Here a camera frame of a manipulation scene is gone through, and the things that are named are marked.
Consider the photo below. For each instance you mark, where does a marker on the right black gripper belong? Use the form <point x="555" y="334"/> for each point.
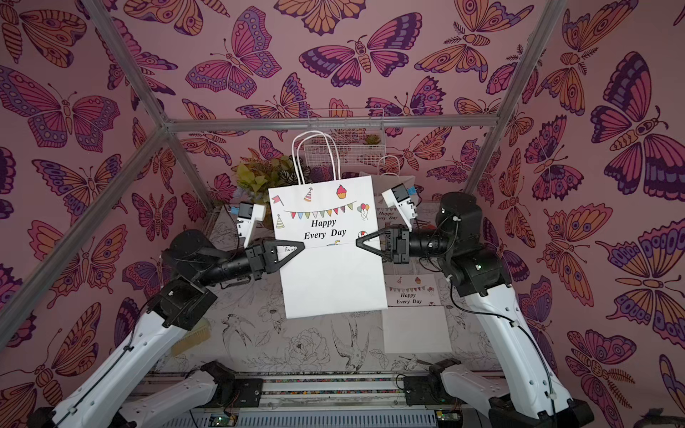
<point x="400" y="244"/>

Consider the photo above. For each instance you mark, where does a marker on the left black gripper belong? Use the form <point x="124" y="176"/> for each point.
<point x="262" y="259"/>

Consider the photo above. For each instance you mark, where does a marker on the white party paper bag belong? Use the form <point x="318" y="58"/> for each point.
<point x="415" y="320"/>

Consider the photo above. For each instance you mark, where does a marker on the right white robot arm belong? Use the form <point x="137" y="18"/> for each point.
<point x="532" y="395"/>

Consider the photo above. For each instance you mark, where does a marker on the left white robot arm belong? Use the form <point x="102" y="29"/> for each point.
<point x="197" y="265"/>

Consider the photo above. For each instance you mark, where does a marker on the potted green plant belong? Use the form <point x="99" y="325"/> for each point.
<point x="256" y="177"/>

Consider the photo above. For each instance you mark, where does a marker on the small succulent in basket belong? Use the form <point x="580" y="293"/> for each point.
<point x="372" y="140"/>

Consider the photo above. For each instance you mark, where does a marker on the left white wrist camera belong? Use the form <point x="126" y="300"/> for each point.
<point x="248" y="215"/>

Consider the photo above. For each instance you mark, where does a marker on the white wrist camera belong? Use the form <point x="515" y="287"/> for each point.
<point x="248" y="215"/>
<point x="399" y="197"/>

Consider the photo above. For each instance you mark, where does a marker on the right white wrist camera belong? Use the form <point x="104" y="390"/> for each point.
<point x="399" y="197"/>

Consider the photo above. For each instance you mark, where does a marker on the white wire wall basket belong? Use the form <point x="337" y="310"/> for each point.
<point x="348" y="136"/>

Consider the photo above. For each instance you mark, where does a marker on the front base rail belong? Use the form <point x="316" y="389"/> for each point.
<point x="372" y="399"/>

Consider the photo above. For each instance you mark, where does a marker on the aluminium frame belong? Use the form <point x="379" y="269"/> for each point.
<point x="202" y="385"/>

